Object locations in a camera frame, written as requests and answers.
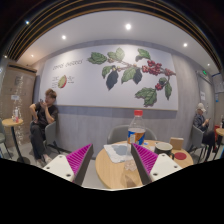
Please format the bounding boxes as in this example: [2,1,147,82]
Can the wall notice board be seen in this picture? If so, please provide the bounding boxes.
[212,72,224,95]

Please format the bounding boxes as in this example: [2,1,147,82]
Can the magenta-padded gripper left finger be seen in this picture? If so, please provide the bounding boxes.
[42,143,95,187]

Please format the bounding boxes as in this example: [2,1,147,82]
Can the clear red-capped drink bottle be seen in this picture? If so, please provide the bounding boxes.
[124,109,147,172]

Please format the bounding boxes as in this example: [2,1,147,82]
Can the flat round red coaster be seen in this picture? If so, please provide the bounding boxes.
[174,152,188,161]

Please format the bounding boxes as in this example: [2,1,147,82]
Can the small round wooden side table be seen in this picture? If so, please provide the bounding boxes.
[214,127,224,162]
[1,117,31,165]

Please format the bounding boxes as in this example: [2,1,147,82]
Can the coffee plant wall mural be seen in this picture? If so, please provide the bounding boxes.
[39,44,179,112]

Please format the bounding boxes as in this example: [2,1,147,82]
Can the round ceiling lights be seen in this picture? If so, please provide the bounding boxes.
[24,19,190,48]

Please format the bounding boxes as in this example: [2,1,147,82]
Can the red bin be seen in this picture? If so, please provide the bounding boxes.
[214,124,221,141]

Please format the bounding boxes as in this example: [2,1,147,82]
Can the grey upholstered chair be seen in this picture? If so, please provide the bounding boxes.
[188,124,206,156]
[106,124,158,145]
[0,119,10,158]
[29,120,68,158]

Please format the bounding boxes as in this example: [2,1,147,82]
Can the black mug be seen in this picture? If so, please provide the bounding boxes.
[153,141,175,160]

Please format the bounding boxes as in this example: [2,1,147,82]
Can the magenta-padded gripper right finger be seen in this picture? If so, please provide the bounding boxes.
[130,142,184,186]

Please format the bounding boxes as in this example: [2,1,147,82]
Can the person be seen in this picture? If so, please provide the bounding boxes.
[192,102,218,162]
[28,88,60,165]

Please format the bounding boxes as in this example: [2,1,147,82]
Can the small brown cardboard box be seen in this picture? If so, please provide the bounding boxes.
[169,136,185,151]

